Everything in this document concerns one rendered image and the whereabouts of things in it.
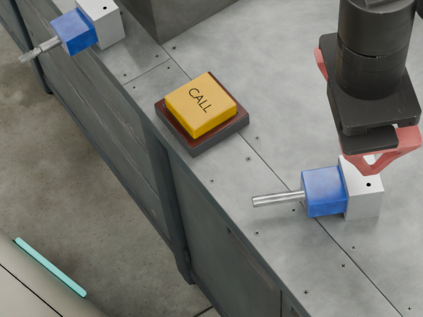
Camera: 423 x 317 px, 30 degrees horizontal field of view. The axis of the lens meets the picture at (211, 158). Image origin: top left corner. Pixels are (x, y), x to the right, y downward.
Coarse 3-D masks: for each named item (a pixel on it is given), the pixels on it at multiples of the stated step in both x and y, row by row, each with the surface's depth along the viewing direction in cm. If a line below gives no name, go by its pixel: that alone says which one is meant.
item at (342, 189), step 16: (368, 160) 81; (304, 176) 82; (320, 176) 82; (336, 176) 82; (352, 176) 80; (368, 176) 80; (288, 192) 82; (304, 192) 82; (320, 192) 81; (336, 192) 81; (352, 192) 79; (368, 192) 79; (320, 208) 81; (336, 208) 82; (352, 208) 81; (368, 208) 82
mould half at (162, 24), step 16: (128, 0) 99; (144, 0) 94; (160, 0) 93; (176, 0) 94; (192, 0) 96; (208, 0) 98; (224, 0) 100; (144, 16) 97; (160, 16) 95; (176, 16) 97; (192, 16) 98; (208, 16) 100; (160, 32) 97; (176, 32) 99
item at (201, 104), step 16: (192, 80) 91; (208, 80) 90; (176, 96) 90; (192, 96) 89; (208, 96) 89; (224, 96) 89; (176, 112) 89; (192, 112) 88; (208, 112) 88; (224, 112) 88; (192, 128) 87; (208, 128) 88
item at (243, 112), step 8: (208, 72) 93; (216, 80) 92; (224, 88) 92; (232, 96) 91; (160, 104) 91; (168, 112) 90; (240, 112) 90; (168, 120) 90; (232, 120) 89; (176, 128) 89; (216, 128) 89; (224, 128) 89; (184, 136) 88; (208, 136) 88; (192, 144) 88
